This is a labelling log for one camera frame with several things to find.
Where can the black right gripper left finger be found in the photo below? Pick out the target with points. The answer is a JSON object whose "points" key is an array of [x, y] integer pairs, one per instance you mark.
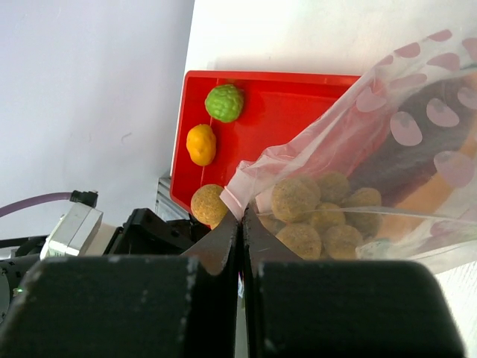
{"points": [[130, 306]]}

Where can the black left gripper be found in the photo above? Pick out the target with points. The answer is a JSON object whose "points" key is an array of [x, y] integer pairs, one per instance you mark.
{"points": [[145, 233]]}

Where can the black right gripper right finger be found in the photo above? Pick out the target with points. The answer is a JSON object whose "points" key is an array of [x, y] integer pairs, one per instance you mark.
{"points": [[333, 308]]}

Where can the longan bunch with leaves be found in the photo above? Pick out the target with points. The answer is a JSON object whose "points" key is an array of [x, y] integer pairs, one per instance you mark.
{"points": [[319, 218]]}

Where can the yellow lemon fruit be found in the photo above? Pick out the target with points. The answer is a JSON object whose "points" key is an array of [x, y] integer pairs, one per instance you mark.
{"points": [[201, 145]]}

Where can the green round fruit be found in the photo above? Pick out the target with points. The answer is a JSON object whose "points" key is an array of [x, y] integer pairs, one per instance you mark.
{"points": [[225, 103]]}

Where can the clear zip top bag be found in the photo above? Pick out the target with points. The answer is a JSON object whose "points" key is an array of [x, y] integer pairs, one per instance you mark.
{"points": [[348, 132]]}

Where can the red plastic tray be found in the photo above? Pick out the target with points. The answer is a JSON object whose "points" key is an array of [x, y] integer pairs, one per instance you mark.
{"points": [[277, 106]]}

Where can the aluminium frame rail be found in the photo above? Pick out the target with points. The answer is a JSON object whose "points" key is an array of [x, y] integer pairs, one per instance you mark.
{"points": [[165, 208]]}

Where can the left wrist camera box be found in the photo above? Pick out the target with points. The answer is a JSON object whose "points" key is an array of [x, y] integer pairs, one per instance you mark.
{"points": [[73, 233]]}

